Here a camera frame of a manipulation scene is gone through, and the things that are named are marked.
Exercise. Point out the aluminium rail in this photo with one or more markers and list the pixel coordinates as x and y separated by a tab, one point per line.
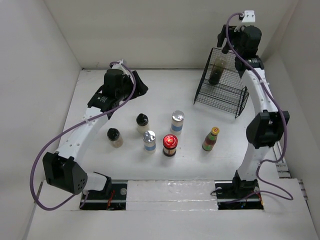
195	182

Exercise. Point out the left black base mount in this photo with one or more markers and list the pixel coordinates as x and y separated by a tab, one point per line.
115	201

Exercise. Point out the black cap tan spice jar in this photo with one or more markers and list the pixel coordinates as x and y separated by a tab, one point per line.
115	138

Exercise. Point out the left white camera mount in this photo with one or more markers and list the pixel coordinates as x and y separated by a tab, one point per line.
117	64

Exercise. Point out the black cap white spice jar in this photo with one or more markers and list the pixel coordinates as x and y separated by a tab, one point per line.
142	122

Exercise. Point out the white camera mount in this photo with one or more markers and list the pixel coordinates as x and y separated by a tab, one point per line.
117	64
247	17

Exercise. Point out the silver lid blue shaker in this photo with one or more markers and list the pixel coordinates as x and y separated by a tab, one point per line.
177	121

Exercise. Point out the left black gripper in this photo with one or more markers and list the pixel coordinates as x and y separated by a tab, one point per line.
140	89

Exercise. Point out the chili sauce bottle yellow cap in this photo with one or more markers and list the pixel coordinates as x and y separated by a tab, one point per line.
211	139

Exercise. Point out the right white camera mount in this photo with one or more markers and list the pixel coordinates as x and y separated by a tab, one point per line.
247	17

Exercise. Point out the red lid sauce jar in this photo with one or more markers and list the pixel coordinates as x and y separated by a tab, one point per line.
170	143

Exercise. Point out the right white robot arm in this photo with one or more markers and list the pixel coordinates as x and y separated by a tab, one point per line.
269	124

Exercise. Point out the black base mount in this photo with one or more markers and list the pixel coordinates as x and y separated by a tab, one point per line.
115	201
228	199

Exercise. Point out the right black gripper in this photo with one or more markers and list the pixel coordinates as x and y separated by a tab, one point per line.
232	32

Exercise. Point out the black wire rack basket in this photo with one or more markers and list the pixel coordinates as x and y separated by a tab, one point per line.
230	94

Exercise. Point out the dark soy sauce bottle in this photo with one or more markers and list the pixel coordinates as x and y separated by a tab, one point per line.
218	68

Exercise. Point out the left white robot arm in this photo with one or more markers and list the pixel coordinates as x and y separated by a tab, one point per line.
63	167

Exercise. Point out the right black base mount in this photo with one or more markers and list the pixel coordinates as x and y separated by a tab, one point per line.
228	199

